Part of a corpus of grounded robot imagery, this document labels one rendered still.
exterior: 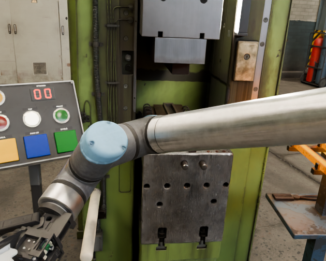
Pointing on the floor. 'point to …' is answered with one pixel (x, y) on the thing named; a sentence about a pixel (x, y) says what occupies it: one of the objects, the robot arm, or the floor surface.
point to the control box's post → (35, 185)
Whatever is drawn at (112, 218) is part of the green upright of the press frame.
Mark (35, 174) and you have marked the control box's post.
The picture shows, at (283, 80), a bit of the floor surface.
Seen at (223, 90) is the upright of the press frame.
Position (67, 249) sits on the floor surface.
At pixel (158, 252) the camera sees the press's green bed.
